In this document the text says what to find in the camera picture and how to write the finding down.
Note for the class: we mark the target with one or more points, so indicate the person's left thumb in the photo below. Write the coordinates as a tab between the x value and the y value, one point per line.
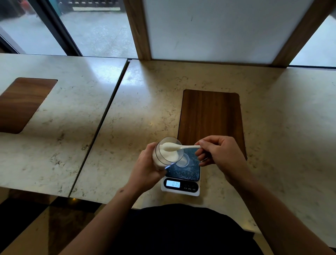
151	148

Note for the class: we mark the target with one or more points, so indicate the person's right forearm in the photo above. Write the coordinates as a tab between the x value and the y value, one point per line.
278	220

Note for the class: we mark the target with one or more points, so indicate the wooden post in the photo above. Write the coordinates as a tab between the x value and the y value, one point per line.
137	29
301	34

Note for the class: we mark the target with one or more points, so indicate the white wall panel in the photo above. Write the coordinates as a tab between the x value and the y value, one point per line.
223	29

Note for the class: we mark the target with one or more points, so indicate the person's black clothing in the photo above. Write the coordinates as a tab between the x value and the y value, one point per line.
183	231

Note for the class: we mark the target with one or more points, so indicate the person's right fingers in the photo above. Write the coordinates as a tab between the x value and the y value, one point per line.
207	149

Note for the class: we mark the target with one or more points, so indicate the black window frame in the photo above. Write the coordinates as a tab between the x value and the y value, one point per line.
56	29

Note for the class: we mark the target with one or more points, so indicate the white plastic spoon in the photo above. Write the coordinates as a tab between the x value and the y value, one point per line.
173	147

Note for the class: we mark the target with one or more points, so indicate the clear cup with white powder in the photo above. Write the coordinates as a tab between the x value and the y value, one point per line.
168	156

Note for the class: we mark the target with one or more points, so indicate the small clear plastic cup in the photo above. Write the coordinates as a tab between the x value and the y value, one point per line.
183	161

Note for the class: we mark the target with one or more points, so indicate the person's left hand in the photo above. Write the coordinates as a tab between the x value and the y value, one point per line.
143	170

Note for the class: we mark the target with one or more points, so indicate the white digital kitchen scale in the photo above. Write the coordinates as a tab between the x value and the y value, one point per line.
183	184

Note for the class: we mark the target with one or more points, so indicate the person's left forearm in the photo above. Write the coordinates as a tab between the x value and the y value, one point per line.
105	226

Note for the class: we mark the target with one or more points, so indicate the person's right hand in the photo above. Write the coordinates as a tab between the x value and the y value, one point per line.
225	159

